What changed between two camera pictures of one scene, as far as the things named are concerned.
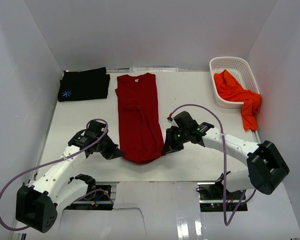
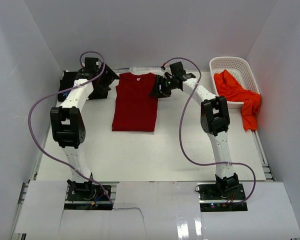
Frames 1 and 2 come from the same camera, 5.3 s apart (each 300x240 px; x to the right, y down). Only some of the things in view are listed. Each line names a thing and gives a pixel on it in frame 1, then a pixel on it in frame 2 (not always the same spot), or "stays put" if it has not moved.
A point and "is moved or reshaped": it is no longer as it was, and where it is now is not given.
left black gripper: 113,151 → 110,76
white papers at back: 151,70 stays put
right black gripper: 170,145 → 160,80
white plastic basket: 239,68 stays put
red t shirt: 141,138 is moved or reshaped
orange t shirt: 229,87 stays put
